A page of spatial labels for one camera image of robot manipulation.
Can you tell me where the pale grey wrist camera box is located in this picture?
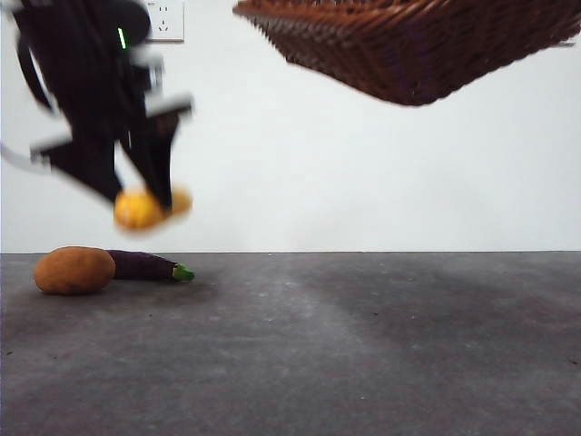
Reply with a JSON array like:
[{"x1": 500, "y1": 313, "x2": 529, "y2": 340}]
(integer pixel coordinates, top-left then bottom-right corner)
[{"x1": 129, "y1": 47, "x2": 167, "y2": 94}]

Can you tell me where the white wall socket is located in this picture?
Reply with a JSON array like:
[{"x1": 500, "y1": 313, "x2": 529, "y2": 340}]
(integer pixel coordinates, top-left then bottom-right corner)
[{"x1": 145, "y1": 0, "x2": 186, "y2": 45}]

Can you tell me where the black cable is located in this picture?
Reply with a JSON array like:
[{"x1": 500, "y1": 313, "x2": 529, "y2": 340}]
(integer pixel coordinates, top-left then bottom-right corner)
[{"x1": 15, "y1": 38, "x2": 59, "y2": 115}]

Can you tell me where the brown potato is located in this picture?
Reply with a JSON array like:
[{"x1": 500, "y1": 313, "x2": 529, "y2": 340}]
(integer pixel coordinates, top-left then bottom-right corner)
[{"x1": 34, "y1": 245, "x2": 117, "y2": 296}]

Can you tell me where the brown wicker basket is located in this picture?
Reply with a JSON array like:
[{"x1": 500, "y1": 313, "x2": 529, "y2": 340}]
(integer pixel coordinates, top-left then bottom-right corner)
[{"x1": 231, "y1": 0, "x2": 581, "y2": 108}]

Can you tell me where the yellow corn cob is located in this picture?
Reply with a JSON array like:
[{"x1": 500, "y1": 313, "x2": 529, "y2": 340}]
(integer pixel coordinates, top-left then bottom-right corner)
[{"x1": 113, "y1": 181, "x2": 194, "y2": 233}]

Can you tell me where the purple eggplant with green stem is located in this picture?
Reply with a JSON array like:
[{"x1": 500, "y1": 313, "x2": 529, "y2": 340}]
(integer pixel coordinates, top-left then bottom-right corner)
[{"x1": 106, "y1": 249, "x2": 196, "y2": 283}]

